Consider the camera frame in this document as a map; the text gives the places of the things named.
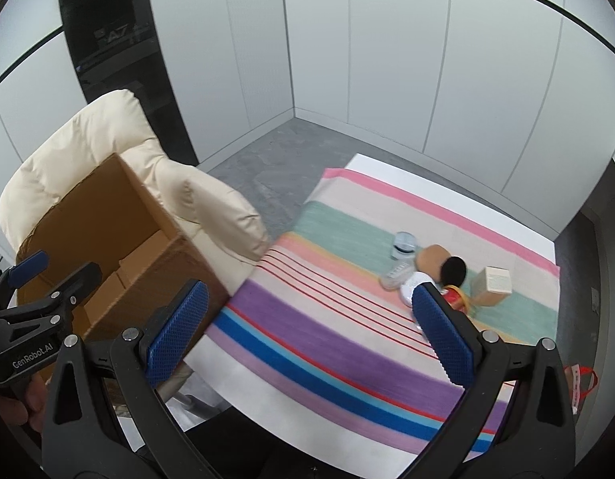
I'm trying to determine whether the red tin can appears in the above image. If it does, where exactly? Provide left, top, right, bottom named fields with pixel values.
left=441, top=284, right=471, bottom=316

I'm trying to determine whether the pink cardboard box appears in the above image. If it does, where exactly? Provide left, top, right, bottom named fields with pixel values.
left=470, top=266, right=513, bottom=306

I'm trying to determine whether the tan makeup puff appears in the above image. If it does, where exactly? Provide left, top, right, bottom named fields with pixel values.
left=415, top=244, right=451, bottom=282

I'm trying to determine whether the person's left hand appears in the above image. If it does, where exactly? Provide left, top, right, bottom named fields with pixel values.
left=0, top=373, right=49, bottom=433

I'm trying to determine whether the clear plastic bottle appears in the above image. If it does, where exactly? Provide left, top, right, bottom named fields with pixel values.
left=379, top=232, right=417, bottom=291

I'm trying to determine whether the brown cardboard box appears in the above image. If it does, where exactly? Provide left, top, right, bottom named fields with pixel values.
left=17, top=154, right=228, bottom=340

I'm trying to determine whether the cream padded armchair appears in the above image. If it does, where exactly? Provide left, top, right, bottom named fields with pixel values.
left=0, top=90, right=269, bottom=298

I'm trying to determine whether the striped colourful cloth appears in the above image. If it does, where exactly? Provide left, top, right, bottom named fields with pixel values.
left=184, top=166, right=561, bottom=455

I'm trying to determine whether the white round jar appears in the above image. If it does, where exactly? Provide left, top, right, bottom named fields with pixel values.
left=399, top=271, right=436, bottom=308

